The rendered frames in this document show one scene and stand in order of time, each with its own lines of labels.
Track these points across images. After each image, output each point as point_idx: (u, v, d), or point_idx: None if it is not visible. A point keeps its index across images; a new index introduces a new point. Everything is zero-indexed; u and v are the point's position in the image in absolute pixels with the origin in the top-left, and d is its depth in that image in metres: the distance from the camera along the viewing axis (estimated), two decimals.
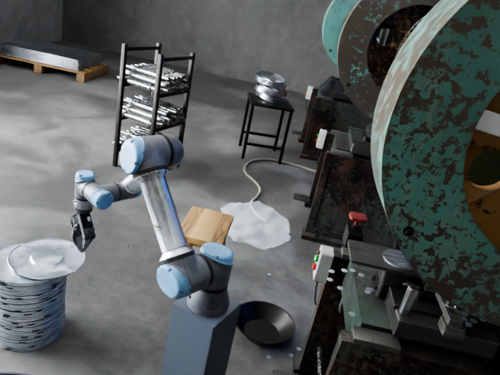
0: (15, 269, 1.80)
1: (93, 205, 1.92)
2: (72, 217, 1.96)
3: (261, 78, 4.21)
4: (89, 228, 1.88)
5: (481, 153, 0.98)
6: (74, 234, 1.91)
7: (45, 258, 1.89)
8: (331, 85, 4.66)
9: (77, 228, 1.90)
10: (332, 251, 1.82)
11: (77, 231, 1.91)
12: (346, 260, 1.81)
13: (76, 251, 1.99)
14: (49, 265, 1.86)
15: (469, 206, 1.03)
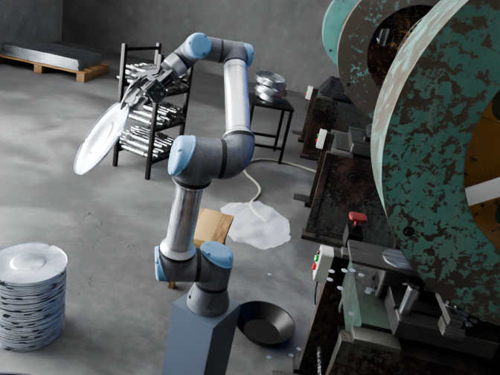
0: (81, 172, 1.54)
1: (164, 59, 1.56)
2: (165, 94, 1.55)
3: (261, 78, 4.21)
4: None
5: (496, 207, 1.02)
6: (150, 98, 1.61)
7: (99, 139, 1.56)
8: (331, 85, 4.66)
9: None
10: (332, 251, 1.82)
11: None
12: (346, 260, 1.81)
13: (122, 108, 1.59)
14: (103, 143, 1.52)
15: None
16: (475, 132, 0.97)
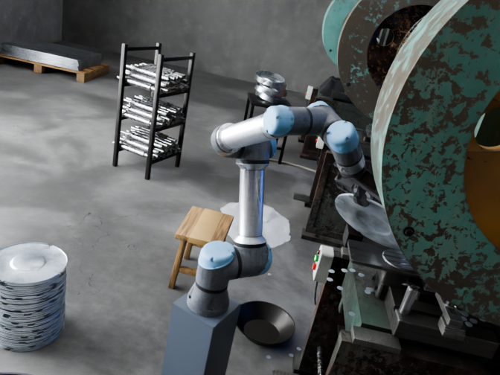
0: (364, 234, 1.66)
1: (362, 155, 1.28)
2: (336, 180, 1.37)
3: (261, 78, 4.21)
4: None
5: None
6: (358, 199, 1.36)
7: (371, 221, 1.55)
8: (331, 85, 4.66)
9: (359, 192, 1.33)
10: (332, 251, 1.82)
11: (360, 193, 1.34)
12: (346, 260, 1.81)
13: (376, 207, 1.43)
14: (357, 216, 1.57)
15: None
16: None
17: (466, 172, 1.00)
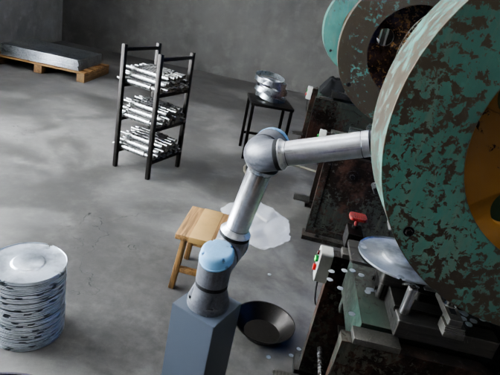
0: None
1: None
2: None
3: (261, 78, 4.21)
4: None
5: None
6: None
7: (400, 255, 1.55)
8: (331, 85, 4.66)
9: None
10: (332, 251, 1.82)
11: None
12: (346, 260, 1.81)
13: (389, 271, 1.44)
14: (386, 249, 1.58)
15: None
16: None
17: None
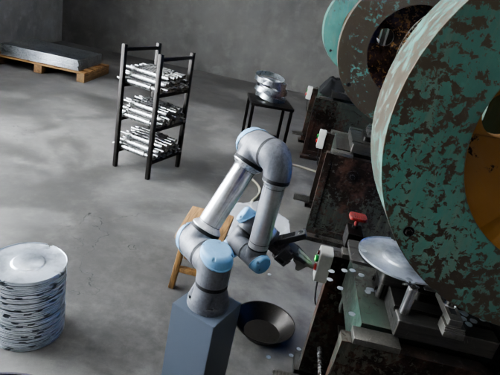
0: None
1: None
2: (276, 259, 1.83)
3: (261, 78, 4.21)
4: (295, 233, 1.82)
5: None
6: (296, 255, 1.81)
7: (399, 255, 1.55)
8: (331, 85, 4.66)
9: (291, 248, 1.81)
10: (332, 251, 1.82)
11: (293, 250, 1.81)
12: (346, 260, 1.81)
13: (396, 274, 1.43)
14: (385, 250, 1.57)
15: None
16: None
17: None
